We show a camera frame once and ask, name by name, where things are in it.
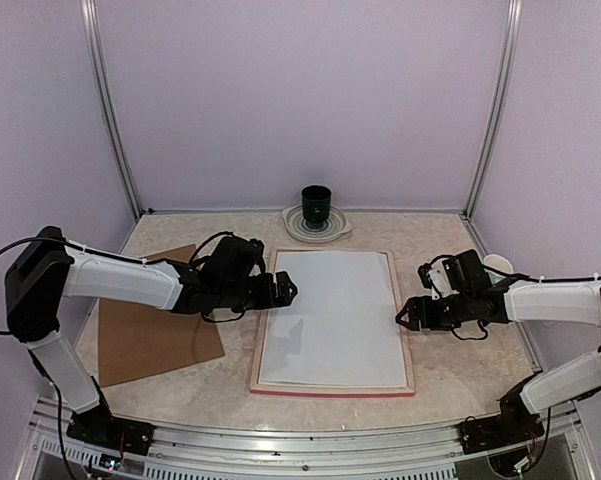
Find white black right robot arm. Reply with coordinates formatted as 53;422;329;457
395;250;601;444

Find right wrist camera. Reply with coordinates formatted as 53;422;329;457
418;263;453;300

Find left aluminium corner post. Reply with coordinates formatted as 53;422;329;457
80;0;144;221

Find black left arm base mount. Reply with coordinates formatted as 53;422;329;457
67;417;155;456

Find dark green cup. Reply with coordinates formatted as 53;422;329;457
301;185;332;227

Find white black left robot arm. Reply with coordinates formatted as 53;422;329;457
4;226;298;445

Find right aluminium corner post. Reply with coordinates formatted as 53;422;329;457
463;0;523;223

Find aluminium front rail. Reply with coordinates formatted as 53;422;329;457
15;398;596;479

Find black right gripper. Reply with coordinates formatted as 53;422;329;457
396;290;474;331

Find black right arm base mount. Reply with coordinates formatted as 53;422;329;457
458;415;545;455

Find striped ceramic plate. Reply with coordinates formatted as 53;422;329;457
281;205;353;245

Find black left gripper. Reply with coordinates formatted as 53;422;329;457
217;271;298;314

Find aluminium corner post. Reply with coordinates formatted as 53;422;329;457
80;0;144;221
463;0;523;223

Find light blue paper cup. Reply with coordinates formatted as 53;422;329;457
482;254;514;284

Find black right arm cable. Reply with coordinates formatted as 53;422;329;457
427;252;601;344

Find brown backing board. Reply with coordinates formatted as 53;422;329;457
97;243;226;389

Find landscape photo print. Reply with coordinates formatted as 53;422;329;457
257;251;407;387

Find pink wooden picture frame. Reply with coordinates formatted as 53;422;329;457
248;248;416;399

